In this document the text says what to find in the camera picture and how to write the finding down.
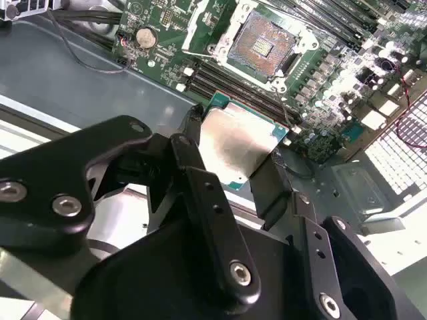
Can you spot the metal socket cover frame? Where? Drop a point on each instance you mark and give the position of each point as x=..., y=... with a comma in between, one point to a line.
x=191, y=35

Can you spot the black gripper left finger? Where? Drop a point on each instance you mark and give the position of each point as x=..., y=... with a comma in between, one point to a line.
x=50, y=186

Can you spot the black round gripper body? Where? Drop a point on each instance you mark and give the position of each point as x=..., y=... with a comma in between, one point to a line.
x=150, y=283

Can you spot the silver topped CPU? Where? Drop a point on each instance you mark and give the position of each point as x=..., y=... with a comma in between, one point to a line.
x=233, y=143

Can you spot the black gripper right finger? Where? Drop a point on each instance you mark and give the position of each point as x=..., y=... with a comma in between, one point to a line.
x=327, y=266

